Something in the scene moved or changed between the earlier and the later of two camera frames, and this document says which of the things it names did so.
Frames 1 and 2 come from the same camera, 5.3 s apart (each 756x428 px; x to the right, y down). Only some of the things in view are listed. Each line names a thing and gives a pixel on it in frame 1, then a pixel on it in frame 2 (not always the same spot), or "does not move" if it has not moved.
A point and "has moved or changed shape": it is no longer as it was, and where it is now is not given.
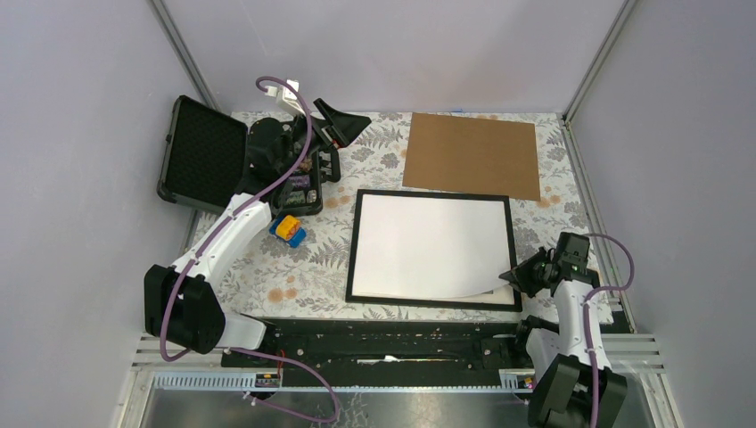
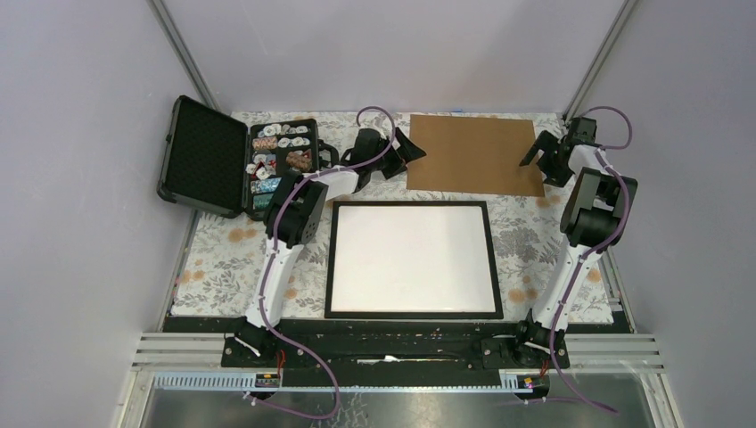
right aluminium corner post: x=598 y=61 does not move
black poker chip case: x=204 y=164 does not move
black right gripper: x=518 y=275 -> x=554 y=177
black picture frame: x=349 y=298 has moved or changed shape
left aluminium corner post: x=184 y=54 does not move
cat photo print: x=505 y=296 -> x=416 y=258
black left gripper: x=342 y=127 -> x=407 y=151
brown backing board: x=472 y=154 does not move
